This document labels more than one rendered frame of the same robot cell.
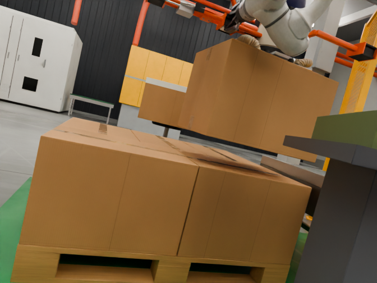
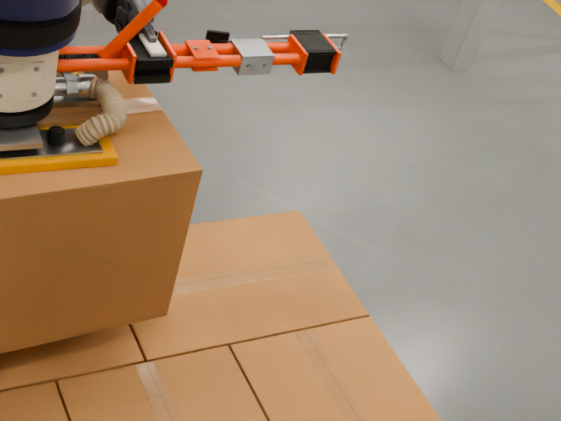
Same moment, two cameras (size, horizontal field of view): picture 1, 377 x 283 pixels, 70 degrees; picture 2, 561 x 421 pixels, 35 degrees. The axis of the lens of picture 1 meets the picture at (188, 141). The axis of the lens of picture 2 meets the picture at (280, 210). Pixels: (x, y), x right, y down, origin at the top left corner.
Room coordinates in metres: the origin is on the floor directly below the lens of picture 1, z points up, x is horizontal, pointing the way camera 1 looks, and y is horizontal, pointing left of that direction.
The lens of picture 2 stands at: (2.75, -0.23, 2.07)
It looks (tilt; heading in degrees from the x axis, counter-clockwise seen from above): 38 degrees down; 160
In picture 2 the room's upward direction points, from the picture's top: 19 degrees clockwise
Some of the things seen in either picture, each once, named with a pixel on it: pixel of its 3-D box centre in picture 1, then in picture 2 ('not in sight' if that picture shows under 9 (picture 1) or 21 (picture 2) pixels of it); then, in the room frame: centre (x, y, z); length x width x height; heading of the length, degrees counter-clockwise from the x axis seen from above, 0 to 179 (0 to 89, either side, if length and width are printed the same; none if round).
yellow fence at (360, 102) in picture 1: (345, 121); not in sight; (2.51, -1.36, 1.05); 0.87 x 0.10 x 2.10; 161
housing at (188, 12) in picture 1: (185, 9); (250, 57); (1.26, 0.16, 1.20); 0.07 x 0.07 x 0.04; 17
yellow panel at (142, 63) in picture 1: (155, 95); not in sight; (8.92, 1.40, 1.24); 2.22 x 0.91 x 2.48; 106
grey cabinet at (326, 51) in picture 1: (325, 54); not in sight; (2.61, -1.05, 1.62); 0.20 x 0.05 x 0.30; 109
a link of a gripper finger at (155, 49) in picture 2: not in sight; (152, 44); (1.31, -0.04, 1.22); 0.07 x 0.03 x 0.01; 18
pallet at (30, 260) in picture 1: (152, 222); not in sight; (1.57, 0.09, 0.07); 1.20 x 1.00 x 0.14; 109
